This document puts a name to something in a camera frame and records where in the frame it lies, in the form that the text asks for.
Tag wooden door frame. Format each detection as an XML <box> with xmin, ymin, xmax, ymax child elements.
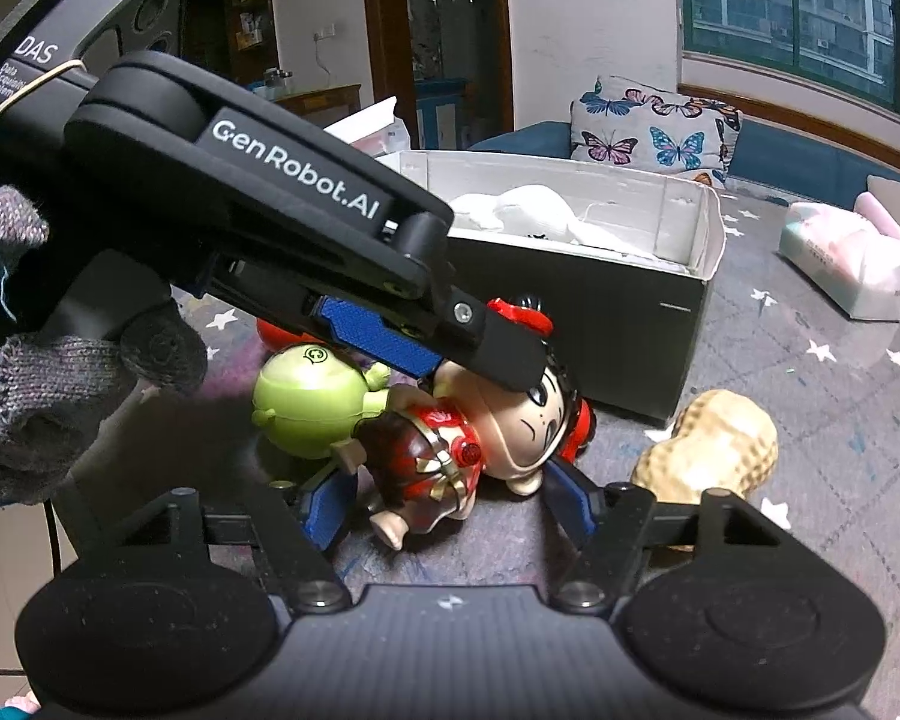
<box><xmin>360</xmin><ymin>0</ymin><xmax>515</xmax><ymax>151</ymax></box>

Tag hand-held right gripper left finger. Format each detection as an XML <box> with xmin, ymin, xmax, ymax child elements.
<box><xmin>116</xmin><ymin>463</ymin><xmax>357</xmax><ymax>614</ymax></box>

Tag person's left hand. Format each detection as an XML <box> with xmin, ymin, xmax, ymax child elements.
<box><xmin>0</xmin><ymin>186</ymin><xmax>211</xmax><ymax>509</ymax></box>

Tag black-haired doll head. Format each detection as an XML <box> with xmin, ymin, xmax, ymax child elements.
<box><xmin>331</xmin><ymin>296</ymin><xmax>598</xmax><ymax>552</ymax></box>

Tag peanut toy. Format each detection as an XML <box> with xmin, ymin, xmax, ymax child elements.
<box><xmin>630</xmin><ymin>388</ymin><xmax>779</xmax><ymax>548</ymax></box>

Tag blue cabinet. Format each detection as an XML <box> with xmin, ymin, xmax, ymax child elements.
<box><xmin>412</xmin><ymin>79</ymin><xmax>470</xmax><ymax>151</ymax></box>

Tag pink tissue packet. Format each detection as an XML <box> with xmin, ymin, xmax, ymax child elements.
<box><xmin>778</xmin><ymin>191</ymin><xmax>900</xmax><ymax>322</ymax></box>

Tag star printed tablecloth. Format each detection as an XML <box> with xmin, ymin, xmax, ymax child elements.
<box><xmin>142</xmin><ymin>184</ymin><xmax>900</xmax><ymax>720</ymax></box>

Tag green alien toy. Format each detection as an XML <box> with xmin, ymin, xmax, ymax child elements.
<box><xmin>251</xmin><ymin>341</ymin><xmax>395</xmax><ymax>463</ymax></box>

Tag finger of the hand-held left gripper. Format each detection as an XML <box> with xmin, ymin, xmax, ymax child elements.
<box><xmin>193</xmin><ymin>253</ymin><xmax>441</xmax><ymax>381</ymax></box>
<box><xmin>193</xmin><ymin>100</ymin><xmax>550</xmax><ymax>392</ymax></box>

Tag window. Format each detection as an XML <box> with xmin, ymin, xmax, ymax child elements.
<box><xmin>679</xmin><ymin>0</ymin><xmax>900</xmax><ymax>110</ymax></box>

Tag blue sofa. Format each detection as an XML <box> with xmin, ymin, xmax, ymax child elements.
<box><xmin>469</xmin><ymin>116</ymin><xmax>900</xmax><ymax>211</ymax></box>

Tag white plush toy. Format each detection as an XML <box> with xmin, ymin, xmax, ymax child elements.
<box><xmin>450</xmin><ymin>184</ymin><xmax>691</xmax><ymax>271</ymax></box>

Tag dark wall shelf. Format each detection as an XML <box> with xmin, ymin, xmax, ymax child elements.
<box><xmin>221</xmin><ymin>0</ymin><xmax>280</xmax><ymax>91</ymax></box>

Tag butterfly print pillow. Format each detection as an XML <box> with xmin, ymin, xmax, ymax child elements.
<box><xmin>570</xmin><ymin>75</ymin><xmax>743</xmax><ymax>188</ymax></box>

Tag wooden side table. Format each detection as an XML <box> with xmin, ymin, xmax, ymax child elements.
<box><xmin>274</xmin><ymin>82</ymin><xmax>363</xmax><ymax>128</ymax></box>

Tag red round toy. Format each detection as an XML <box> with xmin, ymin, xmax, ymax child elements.
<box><xmin>255</xmin><ymin>315</ymin><xmax>301</xmax><ymax>352</ymax></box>

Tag grey cardboard box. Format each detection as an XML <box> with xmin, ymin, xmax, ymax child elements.
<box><xmin>375</xmin><ymin>148</ymin><xmax>726</xmax><ymax>422</ymax></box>

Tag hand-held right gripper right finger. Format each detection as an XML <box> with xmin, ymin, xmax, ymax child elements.
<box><xmin>544</xmin><ymin>456</ymin><xmax>790</xmax><ymax>614</ymax></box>

